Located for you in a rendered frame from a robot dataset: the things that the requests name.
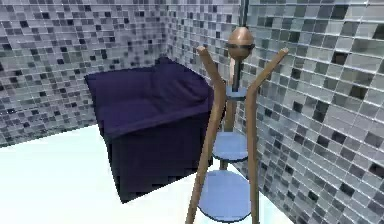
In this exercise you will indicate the wooden stand with blue shelves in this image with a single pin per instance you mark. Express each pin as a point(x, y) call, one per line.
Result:
point(226, 196)

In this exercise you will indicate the dark purple cloth-covered box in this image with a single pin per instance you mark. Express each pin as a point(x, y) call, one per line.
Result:
point(150, 116)

